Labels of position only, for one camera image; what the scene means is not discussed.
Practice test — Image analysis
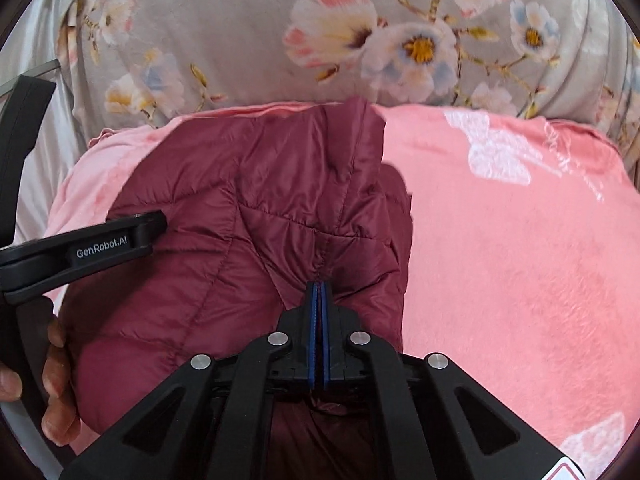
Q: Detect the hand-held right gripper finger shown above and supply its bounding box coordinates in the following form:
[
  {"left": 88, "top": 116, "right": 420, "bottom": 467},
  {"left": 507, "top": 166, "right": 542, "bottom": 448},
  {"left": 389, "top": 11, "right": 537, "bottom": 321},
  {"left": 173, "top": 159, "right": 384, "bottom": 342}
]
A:
[
  {"left": 319, "top": 281, "right": 586, "bottom": 480},
  {"left": 60, "top": 281, "right": 318, "bottom": 480}
]

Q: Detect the maroon puffer jacket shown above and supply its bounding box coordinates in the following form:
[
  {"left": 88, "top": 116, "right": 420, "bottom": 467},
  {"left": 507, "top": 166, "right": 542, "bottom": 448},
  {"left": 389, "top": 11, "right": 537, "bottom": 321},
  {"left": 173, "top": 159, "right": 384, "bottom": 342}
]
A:
[{"left": 59, "top": 96, "right": 414, "bottom": 480}]

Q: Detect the person's left hand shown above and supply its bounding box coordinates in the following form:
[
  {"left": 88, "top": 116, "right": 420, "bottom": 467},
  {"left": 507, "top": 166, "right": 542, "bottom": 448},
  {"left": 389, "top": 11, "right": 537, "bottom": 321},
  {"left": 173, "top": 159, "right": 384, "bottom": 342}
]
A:
[{"left": 0, "top": 315, "right": 83, "bottom": 446}]

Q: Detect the white bed sheet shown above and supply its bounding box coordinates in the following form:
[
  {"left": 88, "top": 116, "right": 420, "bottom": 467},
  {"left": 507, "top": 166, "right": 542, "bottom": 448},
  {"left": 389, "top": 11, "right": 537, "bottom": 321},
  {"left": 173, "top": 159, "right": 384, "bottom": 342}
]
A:
[{"left": 0, "top": 0, "right": 96, "bottom": 461}]

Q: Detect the pink blanket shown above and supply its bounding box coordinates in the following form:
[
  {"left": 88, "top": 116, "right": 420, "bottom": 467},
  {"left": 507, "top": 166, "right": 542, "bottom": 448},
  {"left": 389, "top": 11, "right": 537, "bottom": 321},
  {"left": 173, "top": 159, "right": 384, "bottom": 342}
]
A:
[{"left": 42, "top": 100, "right": 633, "bottom": 480}]

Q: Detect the grey floral quilt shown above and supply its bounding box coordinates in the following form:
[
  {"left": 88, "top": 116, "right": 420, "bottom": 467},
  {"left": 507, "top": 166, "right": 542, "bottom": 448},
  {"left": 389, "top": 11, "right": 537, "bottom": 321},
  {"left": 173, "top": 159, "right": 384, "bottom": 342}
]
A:
[{"left": 55, "top": 0, "right": 640, "bottom": 171}]

